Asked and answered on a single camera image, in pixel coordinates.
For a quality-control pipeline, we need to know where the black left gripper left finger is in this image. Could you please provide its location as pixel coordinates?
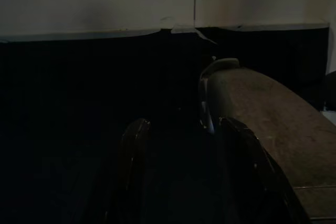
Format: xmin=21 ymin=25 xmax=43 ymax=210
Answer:
xmin=101 ymin=118 xmax=153 ymax=224

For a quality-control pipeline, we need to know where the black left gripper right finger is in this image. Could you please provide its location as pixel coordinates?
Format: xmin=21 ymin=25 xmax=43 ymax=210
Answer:
xmin=218 ymin=117 xmax=311 ymax=224

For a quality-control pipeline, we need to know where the brown wooden rounded table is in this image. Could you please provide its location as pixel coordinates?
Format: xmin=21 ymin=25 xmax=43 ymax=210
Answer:
xmin=198 ymin=57 xmax=336 ymax=221

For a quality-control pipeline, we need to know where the torn white tape strip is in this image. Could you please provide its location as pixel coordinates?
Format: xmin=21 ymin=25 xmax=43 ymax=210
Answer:
xmin=171 ymin=23 xmax=218 ymax=45

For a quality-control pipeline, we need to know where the white cabinet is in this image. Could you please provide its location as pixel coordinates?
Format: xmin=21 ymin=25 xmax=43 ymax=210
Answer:
xmin=0 ymin=0 xmax=330 ymax=43

